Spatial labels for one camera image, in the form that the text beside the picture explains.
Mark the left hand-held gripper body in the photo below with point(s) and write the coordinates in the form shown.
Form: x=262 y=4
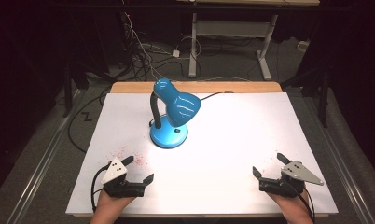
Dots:
x=115 y=174

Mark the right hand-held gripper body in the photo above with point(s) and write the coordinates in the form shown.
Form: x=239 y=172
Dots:
x=296 y=172

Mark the blue desk lamp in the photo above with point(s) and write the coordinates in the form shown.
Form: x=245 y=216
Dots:
x=179 y=107

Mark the person's left hand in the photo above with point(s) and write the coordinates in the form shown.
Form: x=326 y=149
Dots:
x=111 y=205

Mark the person's right hand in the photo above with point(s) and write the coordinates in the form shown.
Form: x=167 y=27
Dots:
x=294 y=205

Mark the white table sheet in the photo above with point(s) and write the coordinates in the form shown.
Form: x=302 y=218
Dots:
x=232 y=149

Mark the black stand leg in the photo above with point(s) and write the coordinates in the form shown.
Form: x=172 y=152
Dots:
x=67 y=90

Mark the small white box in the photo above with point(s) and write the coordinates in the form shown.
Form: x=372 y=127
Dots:
x=302 y=45

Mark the white power adapter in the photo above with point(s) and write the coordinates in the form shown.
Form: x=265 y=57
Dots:
x=175 y=53

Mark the metal floor rail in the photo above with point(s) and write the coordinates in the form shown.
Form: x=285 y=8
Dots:
x=42 y=161
x=341 y=161

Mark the white metal desk frame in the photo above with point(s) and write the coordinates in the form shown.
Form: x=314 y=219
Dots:
x=193 y=46

